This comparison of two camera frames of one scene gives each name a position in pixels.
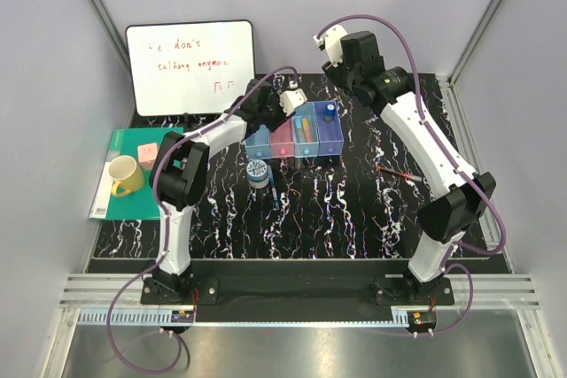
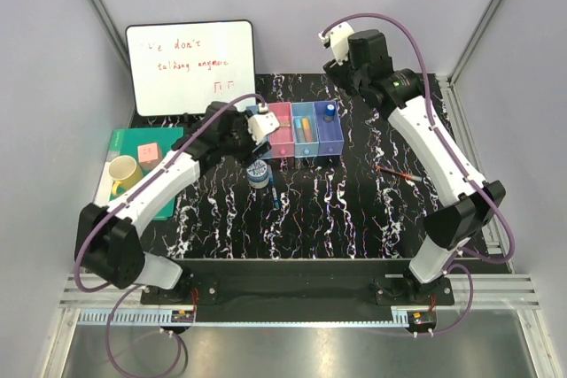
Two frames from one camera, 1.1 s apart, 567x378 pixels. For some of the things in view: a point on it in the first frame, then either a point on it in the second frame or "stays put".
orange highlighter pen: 306,127 stays put
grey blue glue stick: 330,113 stays put
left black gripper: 275,99 → 252,151
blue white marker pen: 299,130 stays put
